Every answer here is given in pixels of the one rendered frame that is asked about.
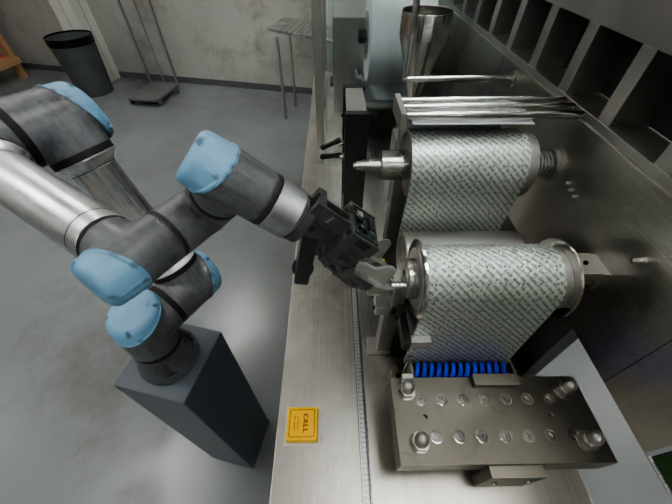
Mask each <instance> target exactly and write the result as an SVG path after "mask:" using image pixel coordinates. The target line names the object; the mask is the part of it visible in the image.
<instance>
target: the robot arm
mask: <svg viewBox="0 0 672 504"><path fill-rule="evenodd" d="M113 134H114V129H113V126H112V125H111V124H110V120H109V119H108V117H107V116H106V114H105V113H104V112H103V110H102V109H101V108H100V107H99V106H98V105H97V104H96V102H95V101H93V100H92V99H91V98H90V97H89V96H88V95H87V94H86V93H84V92H83V91H82V90H80V89H79V88H77V87H75V86H74V85H72V84H69V83H67V82H62V81H56V82H52V83H48V84H44V85H35V86H34V87H33V88H30V89H27V90H24V91H20V92H17V93H14V94H11V95H7V96H4V97H1V98H0V204H1V205H2V206H4V207H5V208H7V209H8V210H9V211H11V212H12V213H14V214H15V215H17V216H18V217H19V218H21V219H22V220H24V221H25V222H27V223H28V224H29V225H31V226H32V227H34V228H35V229H36V230H38V231H39V232H41V233H42V234H44V235H45V236H46V237H48V238H49V239H51V240H52V241H54V242H55V243H56V244H58V245H59V246H61V247H62V248H63V249H65V250H66V251H68V252H69V253H71V254H72V255H73V256H75V257H76V259H75V260H73V261H72V262H71V264H70V270H71V272H72V273H73V274H74V276H75V277H76V278H77V279H78V280H79V281H80V282H81V283H82V284H83V285H84V286H86V287H87V288H88V289H89V290H90V291H91V292H92V293H94V294H95V295H96V296H97V297H98V298H100V299H101V300H102V301H104V302H105V303H107V304H109V305H111V306H112V307H111V308H110V310H109V312H108V314H107V320H106V329H107V331H108V333H109V335H110V336H111V337H112V338H113V340H114V342H115V343H116V344H117V345H119V346H121V347H122V348H123V349H124V350H125V351H126V352H128V353H129V354H130V355H131V356H132V357H133V358H134V359H135V361H136V367H137V371H138V373H139V374H140V376H141V377H142V378H143V379H144V380H146V381H147V382H148V383H150V384H153V385H166V384H170V383H173V382H175V381H177V380H179V379H181V378H182V377H184V376H185V375H186V374H187V373H188V372H189V371H190V370H191V369H192V368H193V366H194V365H195V363H196V361H197V359H198V356H199V344H198V341H197V339H196V338H195V336H194V335H193V334H192V333H191V332H190V331H188V330H186V329H184V328H181V327H180V326H181V325H182V324H183V323H184V322H185V321H186V320H187V319H188V318H189V317H190V316H191V315H192V314H193V313H195V312H196V311H197V310H198V309H199V308H200V307H201V306H202V305H203V304H204V303H205V302H206V301H207V300H208V299H210V298H211V297H212V296H213V295H214V293H215V292H216V291H217V290H218V289H219V288H220V286H221V282H222V280H221V275H220V272H219V270H218V268H217V267H216V265H215V264H214V262H213V261H212V260H211V259H209V257H208V256H207V255H206V254H204V253H203V252H200V251H195V252H194V250H195V249H196V248H197V247H198V246H199V245H201V244H202V243H203V242H204V241H206V240H207V239H208V238H209V237H211V236H212V235H213V234H215V233H217V232H219V231H220V230H221V229H222V228H224V227H225V225H226V224H227V223H228V222H229V221H230V220H231V219H233V218H234V217H235V216H236V215H238V216H240V217H242V218H244V219H246V220H248V221H249V222H251V223H253V224H255V225H257V226H259V227H260V228H262V229H264V230H266V231H268V232H270V233H272V234H273V235H275V236H277V237H279V238H282V237H283V238H284V239H286V240H288V241H290V242H296V241H298V240H299V244H298V250H297V256H296V259H295V260H294V262H293V264H292V272H293V274H294V283H295V284H301V285H307V284H308V283H309V278H310V276H311V274H312V273H313V270H314V266H313V262H314V257H315V255H316V256H318V260H319V261H321V263H322V265H323V266H324V267H325V268H327V269H328V270H330V271H331V272H332V274H333V275H334V276H336V277H338V278H339V279H340V280H341V281H342V282H344V283H345V284H347V285H348V286H350V287H353V288H356V289H360V290H364V291H368V290H369V291H374V292H389V291H392V290H394V287H393V286H391V285H390V284H388V283H387V282H388V281H389V280H390V279H391V278H392V277H393V276H394V275H395V273H396V268H395V267H393V266H391V265H387V264H386V262H385V261H384V260H383V259H381V257H382V256H383V255H384V254H385V252H386V251H387V250H388V249H389V247H390V246H391V241H390V240H388V239H382V240H379V241H378V240H377V233H376V226H375V219H376V218H375V217H374V216H372V215H371V214H370V213H368V212H367V211H365V210H364V209H362V208H361V207H359V206H358V205H356V204H355V203H354V202H352V201H350V202H349V203H348V204H347V205H346V206H345V207H344V208H343V209H341V208H340V207H338V206H337V205H335V204H334V203H332V202H331V201H329V200H328V199H327V191H325V190H324V189H322V188H321V187H319V188H318V189H317V190H316V191H315V192H314V193H313V194H312V195H309V194H307V192H306V191H305V190H303V189H302V188H300V187H299V186H297V185H296V184H294V183H293V182H291V181H290V180H288V179H287V178H285V177H283V176H282V175H280V174H279V173H277V172H276V171H274V170H273V169H271V168H270V167H268V166H267V165H265V164H263V163H262V162H260V161H259V160H257V159H256V158H254V157H253V156H251V155H250V154H248V153H247V152H245V151H243V150H242V149H240V147H239V146H238V145H237V144H235V143H233V142H229V141H227V140H226V139H224V138H222V137H221V136H219V135H217V134H215V133H214V132H212V131H209V130H204V131H201V132H200V133H199V134H198V136H197V137H196V139H195V141H194V142H193V144H192V146H191V148H190V149H189V151H188V153H187V155H186V157H185V158H184V160H183V162H182V164H181V165H180V167H179V169H178V171H177V173H176V179H177V181H178V182H179V183H180V184H181V185H183V186H185V188H184V189H182V190H181V191H179V192H178V193H176V194H175V195H173V196H172V197H170V198H169V199H167V200H166V201H164V202H162V203H161V204H159V205H158V206H156V207H155V208H152V206H151V205H150V204H149V203H148V201H147V200H146V199H145V197H144V196H143V195H142V193H141V192H140V191H139V190H138V188H137V187H136V186H135V184H134V183H133V182H132V180H131V179H130V178H129V177H128V175H127V174H126V173H125V171H124V170H123V169H122V167H121V166H120V165H119V164H118V162H117V161H116V160H115V158H114V150H115V146H114V144H113V143H112V141H111V140H110V138H111V137H112V136H113ZM47 165H48V166H49V167H50V168H51V169H52V170H53V171H54V172H55V173H56V174H58V175H63V176H67V177H70V178H71V179H73V180H74V182H75V183H76V184H77V185H78V186H79V187H80V188H81V190H82V191H83V192H82V191H80V190H79V189H77V188H75V187H74V186H72V185H70V184H69V183H67V182H66V181H64V180H62V179H61V178H59V177H57V176H56V175H54V174H52V173H51V172H49V171H47V170H46V169H44V168H43V167H45V166H47ZM359 261H361V262H359ZM356 262H359V263H357V264H356V266H355V268H354V267H352V265H354V264H355V263H356ZM153 282H154V285H153V286H151V285H152V283H153ZM149 287H150V288H149ZM148 288H149V289H148Z"/></svg>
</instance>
